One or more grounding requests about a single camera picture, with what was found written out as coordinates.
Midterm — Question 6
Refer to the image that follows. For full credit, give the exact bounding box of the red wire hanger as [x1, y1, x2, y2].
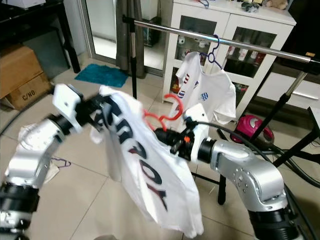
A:
[142, 94, 185, 132]

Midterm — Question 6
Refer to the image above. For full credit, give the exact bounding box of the white T-shirt dark lettering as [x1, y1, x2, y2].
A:
[90, 85, 205, 239]

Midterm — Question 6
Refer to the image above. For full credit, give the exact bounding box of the teal floor mat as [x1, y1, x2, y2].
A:
[74, 63, 130, 89]

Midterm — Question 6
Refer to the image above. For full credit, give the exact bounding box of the black upright rack pole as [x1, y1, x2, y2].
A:
[127, 18, 139, 100]

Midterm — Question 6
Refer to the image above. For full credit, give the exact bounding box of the white T-shirt flag print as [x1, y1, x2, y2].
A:
[175, 51, 242, 126]

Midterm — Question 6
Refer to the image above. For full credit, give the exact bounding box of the cardboard box black print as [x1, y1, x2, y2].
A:
[10, 72, 54, 112]

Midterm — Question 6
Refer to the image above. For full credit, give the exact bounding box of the white crumpled cloth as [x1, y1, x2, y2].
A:
[17, 122, 51, 153]

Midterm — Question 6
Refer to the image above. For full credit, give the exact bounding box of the dark grey curtain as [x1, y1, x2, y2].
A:
[115, 0, 144, 79]

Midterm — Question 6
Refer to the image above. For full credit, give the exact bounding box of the magenta round vacuum cleaner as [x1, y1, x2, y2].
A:
[236, 114, 276, 144]

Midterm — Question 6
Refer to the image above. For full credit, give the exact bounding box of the white-framed glass sliding door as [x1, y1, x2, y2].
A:
[81, 0, 173, 71]

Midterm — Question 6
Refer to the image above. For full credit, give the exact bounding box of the large plain cardboard box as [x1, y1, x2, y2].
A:
[0, 44, 44, 99]

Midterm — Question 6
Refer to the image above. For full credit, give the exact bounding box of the white low cabinet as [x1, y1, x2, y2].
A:
[252, 70, 320, 115]

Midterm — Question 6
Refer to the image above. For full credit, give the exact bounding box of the black shelf unit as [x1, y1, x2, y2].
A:
[0, 0, 82, 74]

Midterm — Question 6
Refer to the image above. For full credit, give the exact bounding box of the white flat box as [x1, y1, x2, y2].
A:
[4, 0, 49, 10]

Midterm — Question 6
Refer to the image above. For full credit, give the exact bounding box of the white glass-door cabinet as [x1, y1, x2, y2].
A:
[160, 0, 297, 117]

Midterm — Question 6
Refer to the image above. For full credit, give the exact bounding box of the brown stuffed toy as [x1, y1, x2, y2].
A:
[265, 0, 289, 10]

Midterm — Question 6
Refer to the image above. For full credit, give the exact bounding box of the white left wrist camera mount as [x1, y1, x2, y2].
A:
[52, 82, 85, 132]

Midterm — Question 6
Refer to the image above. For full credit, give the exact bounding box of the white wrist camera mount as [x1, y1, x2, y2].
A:
[182, 104, 212, 163]
[52, 82, 85, 132]

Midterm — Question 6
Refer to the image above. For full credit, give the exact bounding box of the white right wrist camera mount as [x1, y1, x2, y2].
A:
[182, 104, 212, 163]

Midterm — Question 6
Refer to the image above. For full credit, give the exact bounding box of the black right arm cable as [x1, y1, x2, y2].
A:
[195, 120, 320, 238]

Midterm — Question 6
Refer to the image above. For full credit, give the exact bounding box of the purple wire hanger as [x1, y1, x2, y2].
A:
[52, 156, 72, 169]
[198, 35, 224, 70]

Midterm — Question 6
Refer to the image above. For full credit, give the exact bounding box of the chrome clothes rack rail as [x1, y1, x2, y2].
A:
[122, 15, 312, 64]

